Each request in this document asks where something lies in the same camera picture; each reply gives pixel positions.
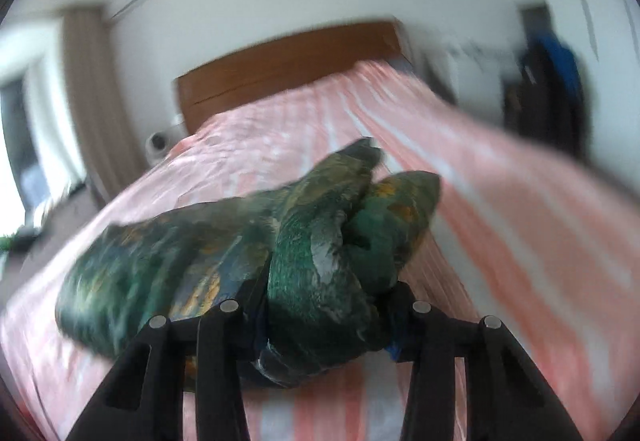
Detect white sheer curtain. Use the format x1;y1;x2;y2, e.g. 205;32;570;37
22;61;83;202

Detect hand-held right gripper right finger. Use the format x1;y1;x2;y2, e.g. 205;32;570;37
385;281;583;441

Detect bed with striped pink sheet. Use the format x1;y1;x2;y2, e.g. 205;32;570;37
0;60;640;441

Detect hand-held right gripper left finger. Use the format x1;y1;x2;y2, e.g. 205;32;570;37
65;271;273;441

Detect dark framed window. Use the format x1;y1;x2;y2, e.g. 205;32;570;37
0;76;36;222

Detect wooden headboard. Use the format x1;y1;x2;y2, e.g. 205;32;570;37
175;20;416;134

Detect small white fan heater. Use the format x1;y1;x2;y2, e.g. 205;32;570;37
146;130;176;164

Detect beige curtain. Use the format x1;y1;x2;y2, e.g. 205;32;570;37
60;8;133;209

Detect green printed jacket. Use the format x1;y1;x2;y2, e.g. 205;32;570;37
55;137;442;389

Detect black jacket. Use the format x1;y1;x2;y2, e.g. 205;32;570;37
502;38;586;162

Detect white wardrobe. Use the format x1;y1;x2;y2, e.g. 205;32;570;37
505;0;640;202

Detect blue garment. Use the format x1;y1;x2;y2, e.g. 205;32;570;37
535;32;581;87

